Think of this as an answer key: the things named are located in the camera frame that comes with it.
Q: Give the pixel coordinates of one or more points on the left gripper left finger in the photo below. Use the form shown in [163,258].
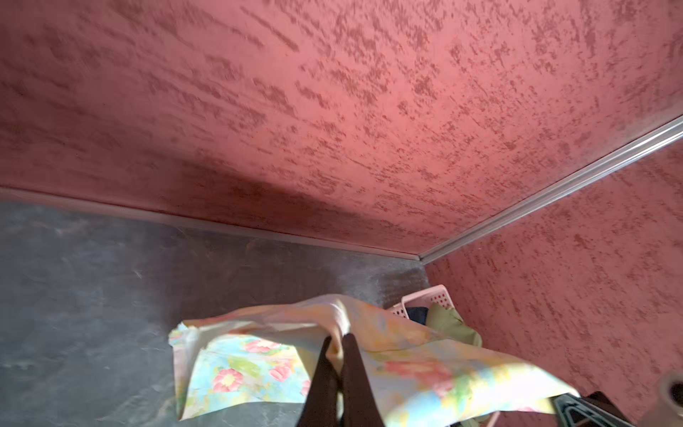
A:
[320,408]

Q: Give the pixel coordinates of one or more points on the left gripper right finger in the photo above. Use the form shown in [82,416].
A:
[359,408]

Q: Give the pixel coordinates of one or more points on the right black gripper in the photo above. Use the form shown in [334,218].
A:
[595,410]

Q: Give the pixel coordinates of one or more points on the floral pastel skirt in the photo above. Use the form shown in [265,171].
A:
[418,376]

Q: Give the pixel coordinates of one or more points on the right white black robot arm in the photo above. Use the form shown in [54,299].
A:
[667,410]

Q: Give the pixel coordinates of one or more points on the dark blue skirt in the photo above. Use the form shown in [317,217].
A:
[418,314]

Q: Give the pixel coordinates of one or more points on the olive green skirt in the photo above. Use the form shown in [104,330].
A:
[447,321]

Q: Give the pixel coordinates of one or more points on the pink plastic basket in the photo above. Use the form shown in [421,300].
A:
[425,298]

